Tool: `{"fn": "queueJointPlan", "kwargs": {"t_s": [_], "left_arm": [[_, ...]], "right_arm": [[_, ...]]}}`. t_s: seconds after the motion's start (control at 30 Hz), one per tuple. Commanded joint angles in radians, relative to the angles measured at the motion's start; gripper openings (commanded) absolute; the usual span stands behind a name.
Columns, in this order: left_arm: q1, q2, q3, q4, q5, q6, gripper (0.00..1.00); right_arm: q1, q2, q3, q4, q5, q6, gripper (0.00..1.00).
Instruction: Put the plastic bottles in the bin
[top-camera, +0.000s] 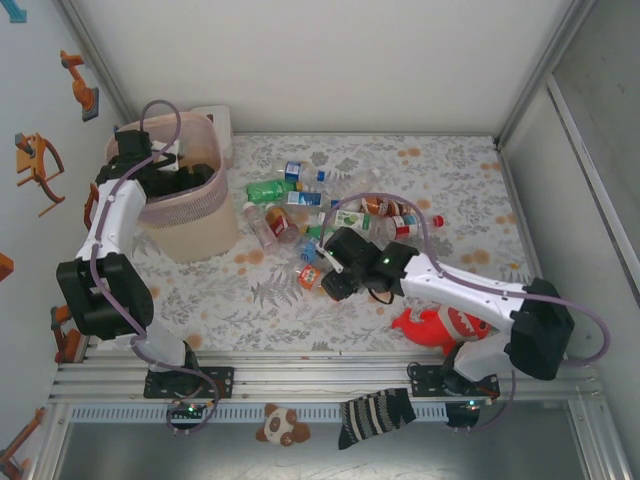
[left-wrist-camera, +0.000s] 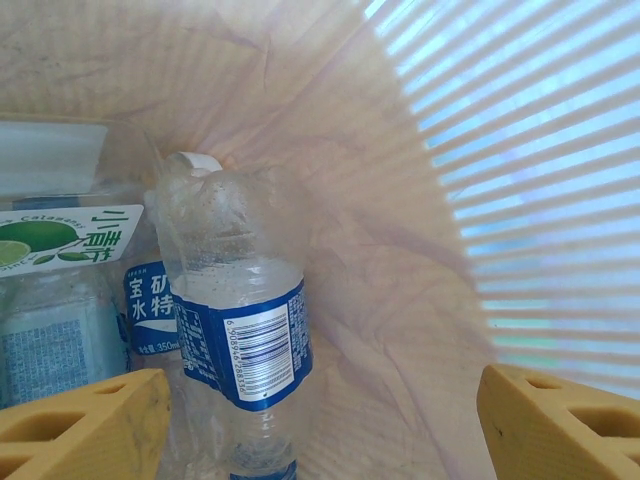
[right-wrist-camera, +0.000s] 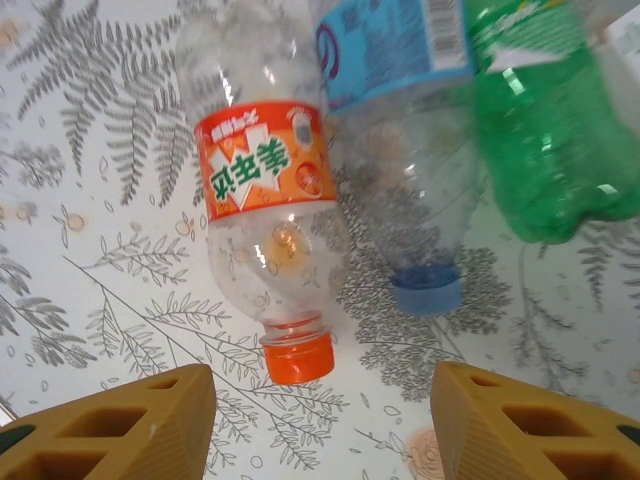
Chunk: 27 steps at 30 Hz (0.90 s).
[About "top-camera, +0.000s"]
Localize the lime picture label bottle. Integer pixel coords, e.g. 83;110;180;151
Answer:
316;208;389;237

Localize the light blue label bottle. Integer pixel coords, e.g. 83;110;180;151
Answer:
297;235;326;264

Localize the brown coffee label bottle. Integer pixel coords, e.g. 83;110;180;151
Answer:
358;192;419;220

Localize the orange label bottle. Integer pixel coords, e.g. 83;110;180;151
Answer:
295;263;329;294

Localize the red white label bottle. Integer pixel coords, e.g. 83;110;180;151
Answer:
382;213;446;240

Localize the clear unlabelled bottle white cap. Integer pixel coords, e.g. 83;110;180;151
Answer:
327;168;382;197

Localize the blue white label bottle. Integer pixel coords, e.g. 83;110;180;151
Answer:
283;190;342;211

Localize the brown bottle red label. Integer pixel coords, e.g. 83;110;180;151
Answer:
263;203;302;245

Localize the clear bottle blue label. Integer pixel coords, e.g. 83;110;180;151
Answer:
283;159;327;184

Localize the pink mesh bin liner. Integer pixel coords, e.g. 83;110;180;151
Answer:
104;112;225;231

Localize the cream ribbed waste bin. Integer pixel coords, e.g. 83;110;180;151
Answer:
142;189;239;265

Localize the white tissue box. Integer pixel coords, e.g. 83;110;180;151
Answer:
192;103;234;169

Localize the red shark plush toy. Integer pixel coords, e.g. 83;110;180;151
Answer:
391;304;494;357

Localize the grey floral table cloth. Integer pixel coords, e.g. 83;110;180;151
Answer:
102;132;544;354

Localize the black striped sock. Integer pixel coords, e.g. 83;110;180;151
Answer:
338;387;417;451

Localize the brown white panda plush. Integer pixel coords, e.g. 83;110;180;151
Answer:
255;403;311;446

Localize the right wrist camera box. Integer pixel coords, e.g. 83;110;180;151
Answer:
323;248;347;275

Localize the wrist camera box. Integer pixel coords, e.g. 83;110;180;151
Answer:
148;141;182;174
323;248;347;275

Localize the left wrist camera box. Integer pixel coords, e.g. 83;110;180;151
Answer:
148;141;182;174

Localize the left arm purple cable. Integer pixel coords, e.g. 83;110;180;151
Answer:
88;98;222;437

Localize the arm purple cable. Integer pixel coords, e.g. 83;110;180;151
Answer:
319;192;612;435
88;98;222;437

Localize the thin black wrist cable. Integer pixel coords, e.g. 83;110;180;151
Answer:
367;284;397;306

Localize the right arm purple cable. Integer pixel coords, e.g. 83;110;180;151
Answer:
319;192;612;435

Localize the orange claw machine wall sticker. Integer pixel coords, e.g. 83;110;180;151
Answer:
13;132;67;218

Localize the aluminium frame post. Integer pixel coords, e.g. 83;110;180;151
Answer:
58;0;139;134
494;0;600;151

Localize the aluminium mounting rail beam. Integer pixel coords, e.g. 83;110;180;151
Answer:
47;351;604;404

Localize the blue pillar wall sticker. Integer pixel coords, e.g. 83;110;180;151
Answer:
0;0;29;25

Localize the white slotted cable duct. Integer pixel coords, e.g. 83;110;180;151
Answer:
67;402;451;425

